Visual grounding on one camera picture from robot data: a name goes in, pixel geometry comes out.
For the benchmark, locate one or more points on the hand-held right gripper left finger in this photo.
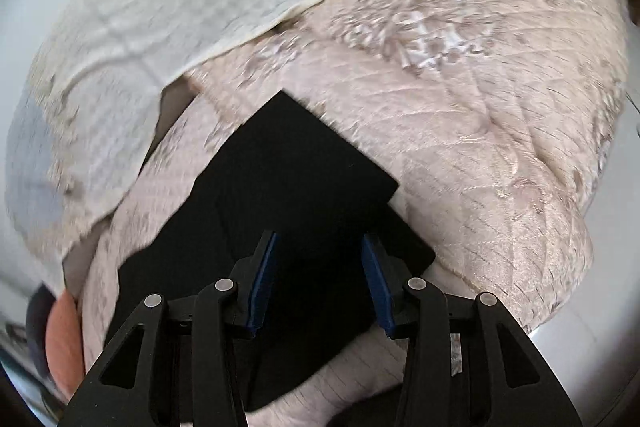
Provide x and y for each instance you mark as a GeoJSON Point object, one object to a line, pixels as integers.
{"type": "Point", "coordinates": [263, 287]}

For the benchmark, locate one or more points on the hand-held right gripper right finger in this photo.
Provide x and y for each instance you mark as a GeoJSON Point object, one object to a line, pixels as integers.
{"type": "Point", "coordinates": [375, 289]}

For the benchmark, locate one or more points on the black pants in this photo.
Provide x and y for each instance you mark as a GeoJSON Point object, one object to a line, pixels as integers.
{"type": "Point", "coordinates": [300, 187]}

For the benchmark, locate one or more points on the pink quilted floral bedspread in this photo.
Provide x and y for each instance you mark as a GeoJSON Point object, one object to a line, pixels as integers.
{"type": "Point", "coordinates": [475, 132]}

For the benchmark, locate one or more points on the orange pillow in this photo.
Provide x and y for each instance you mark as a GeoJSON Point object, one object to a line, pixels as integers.
{"type": "Point", "coordinates": [62, 347]}

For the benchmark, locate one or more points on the grey cloth with lace trim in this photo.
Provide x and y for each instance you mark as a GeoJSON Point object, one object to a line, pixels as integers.
{"type": "Point", "coordinates": [35, 167]}

